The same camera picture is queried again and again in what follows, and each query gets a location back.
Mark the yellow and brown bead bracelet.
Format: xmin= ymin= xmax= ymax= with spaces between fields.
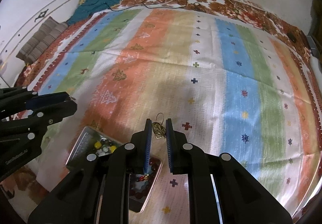
xmin=90 ymin=138 xmax=118 ymax=157

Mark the grey striped pillow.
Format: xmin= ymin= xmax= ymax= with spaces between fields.
xmin=16 ymin=17 xmax=68 ymax=65

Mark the striped colourful bed cloth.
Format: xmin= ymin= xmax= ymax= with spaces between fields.
xmin=26 ymin=7 xmax=322 ymax=224

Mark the silver metal tin box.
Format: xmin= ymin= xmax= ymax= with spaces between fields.
xmin=65 ymin=126 xmax=162 ymax=213

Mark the thin gold chain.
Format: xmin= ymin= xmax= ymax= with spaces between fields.
xmin=151 ymin=112 xmax=168 ymax=140

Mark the dark red bead bracelet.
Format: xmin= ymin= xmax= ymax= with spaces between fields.
xmin=129 ymin=158 xmax=162 ymax=201

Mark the brown floral bedsheet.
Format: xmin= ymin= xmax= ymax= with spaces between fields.
xmin=0 ymin=0 xmax=322 ymax=217

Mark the white stone bead bracelet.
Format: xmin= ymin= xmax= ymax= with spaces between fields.
xmin=97 ymin=144 xmax=112 ymax=157

